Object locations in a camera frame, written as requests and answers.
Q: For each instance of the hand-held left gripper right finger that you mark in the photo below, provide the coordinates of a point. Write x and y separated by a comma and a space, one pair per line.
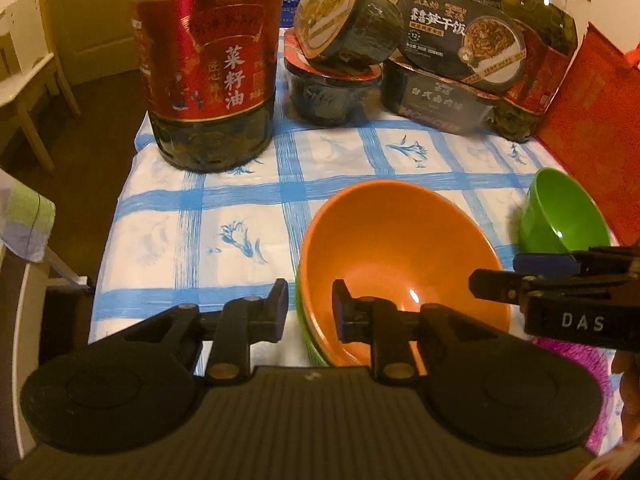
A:
341, 315

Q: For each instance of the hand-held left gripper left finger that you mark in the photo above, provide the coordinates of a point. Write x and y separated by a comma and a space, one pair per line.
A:
277, 315

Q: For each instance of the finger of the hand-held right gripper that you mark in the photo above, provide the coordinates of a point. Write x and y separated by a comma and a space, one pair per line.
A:
545, 263
500, 284

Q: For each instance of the large green plastic bowl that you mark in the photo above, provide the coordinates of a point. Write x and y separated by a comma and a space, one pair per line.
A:
307, 330

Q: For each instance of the small green plastic bowl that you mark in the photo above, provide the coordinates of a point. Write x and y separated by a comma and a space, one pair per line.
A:
565, 215

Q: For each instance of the large pink glass plate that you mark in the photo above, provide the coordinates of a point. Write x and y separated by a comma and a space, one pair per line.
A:
580, 375

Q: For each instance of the orange plastic bowl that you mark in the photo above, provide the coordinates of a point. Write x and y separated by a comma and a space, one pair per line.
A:
395, 240

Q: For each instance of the person's right hand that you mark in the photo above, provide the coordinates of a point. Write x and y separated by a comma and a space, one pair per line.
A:
629, 390

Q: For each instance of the blue checked tablecloth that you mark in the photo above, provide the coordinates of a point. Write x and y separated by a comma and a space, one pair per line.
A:
200, 225

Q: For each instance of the red tote bag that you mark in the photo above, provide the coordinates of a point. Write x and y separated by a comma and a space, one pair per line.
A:
595, 135

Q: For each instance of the rectangular black meal box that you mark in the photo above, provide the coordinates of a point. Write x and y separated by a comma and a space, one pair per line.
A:
460, 35
435, 105

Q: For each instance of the red label oil bottle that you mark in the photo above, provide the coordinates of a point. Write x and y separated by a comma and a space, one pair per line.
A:
545, 60
205, 75

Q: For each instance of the round black meal tub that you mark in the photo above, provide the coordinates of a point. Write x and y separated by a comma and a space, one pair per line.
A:
330, 95
350, 15

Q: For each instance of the green checked cloth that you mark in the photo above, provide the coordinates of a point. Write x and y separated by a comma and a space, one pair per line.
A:
25, 220

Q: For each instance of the blue box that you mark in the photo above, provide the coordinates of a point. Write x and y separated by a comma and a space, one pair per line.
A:
291, 10

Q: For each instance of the light wooden chair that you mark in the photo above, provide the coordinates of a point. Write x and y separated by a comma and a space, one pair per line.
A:
30, 75

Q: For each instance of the yellow wooden door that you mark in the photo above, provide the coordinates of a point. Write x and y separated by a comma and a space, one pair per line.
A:
95, 20

